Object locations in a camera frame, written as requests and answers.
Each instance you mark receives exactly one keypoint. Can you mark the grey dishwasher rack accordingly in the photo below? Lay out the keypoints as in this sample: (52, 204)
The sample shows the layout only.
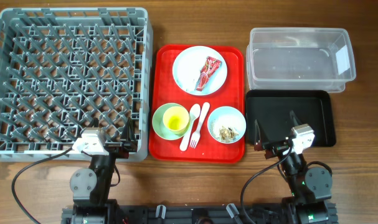
(62, 67)

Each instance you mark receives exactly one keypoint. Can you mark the red serving tray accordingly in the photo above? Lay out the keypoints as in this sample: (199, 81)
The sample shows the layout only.
(165, 90)

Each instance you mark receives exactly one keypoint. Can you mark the light blue bowl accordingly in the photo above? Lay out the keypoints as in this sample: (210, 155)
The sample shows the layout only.
(231, 116)

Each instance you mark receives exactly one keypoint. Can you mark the white plastic fork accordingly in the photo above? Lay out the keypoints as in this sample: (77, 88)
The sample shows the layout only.
(197, 133)

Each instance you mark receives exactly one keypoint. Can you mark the red snack wrapper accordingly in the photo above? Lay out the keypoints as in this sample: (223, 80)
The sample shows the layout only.
(210, 67)

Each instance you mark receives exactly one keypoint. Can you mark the rice and peanut shells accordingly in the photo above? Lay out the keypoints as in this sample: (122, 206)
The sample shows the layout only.
(223, 132)

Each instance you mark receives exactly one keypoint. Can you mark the black tray bin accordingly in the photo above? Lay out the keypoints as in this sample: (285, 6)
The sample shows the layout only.
(272, 107)

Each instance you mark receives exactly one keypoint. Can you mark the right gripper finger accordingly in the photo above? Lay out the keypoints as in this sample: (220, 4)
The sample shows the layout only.
(295, 120)
(258, 132)

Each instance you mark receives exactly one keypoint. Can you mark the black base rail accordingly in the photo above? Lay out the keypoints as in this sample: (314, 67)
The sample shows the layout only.
(259, 213)

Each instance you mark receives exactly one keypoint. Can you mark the white plastic spoon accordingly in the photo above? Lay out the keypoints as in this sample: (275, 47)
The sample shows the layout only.
(194, 113)

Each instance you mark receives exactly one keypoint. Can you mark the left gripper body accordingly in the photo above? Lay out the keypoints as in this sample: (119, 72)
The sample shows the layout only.
(121, 152)

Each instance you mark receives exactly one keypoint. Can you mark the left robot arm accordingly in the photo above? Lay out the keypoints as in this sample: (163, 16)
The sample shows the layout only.
(91, 186)

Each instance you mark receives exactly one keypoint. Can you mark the light blue plate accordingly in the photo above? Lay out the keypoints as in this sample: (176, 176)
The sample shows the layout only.
(188, 66)

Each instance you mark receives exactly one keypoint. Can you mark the yellow cup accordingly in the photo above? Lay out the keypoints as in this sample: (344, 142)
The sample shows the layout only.
(176, 119)

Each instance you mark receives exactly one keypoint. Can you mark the green bowl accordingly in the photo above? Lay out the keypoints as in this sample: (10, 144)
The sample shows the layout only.
(158, 125)

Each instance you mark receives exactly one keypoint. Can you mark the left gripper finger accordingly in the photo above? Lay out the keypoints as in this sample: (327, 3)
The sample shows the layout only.
(128, 132)
(94, 123)

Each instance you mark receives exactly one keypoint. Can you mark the clear plastic bin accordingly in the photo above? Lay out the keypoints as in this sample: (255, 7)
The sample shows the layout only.
(300, 58)

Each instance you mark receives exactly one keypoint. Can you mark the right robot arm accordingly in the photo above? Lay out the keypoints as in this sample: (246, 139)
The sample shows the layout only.
(310, 183)

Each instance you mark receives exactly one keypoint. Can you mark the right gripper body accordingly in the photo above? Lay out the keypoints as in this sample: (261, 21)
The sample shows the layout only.
(276, 149)

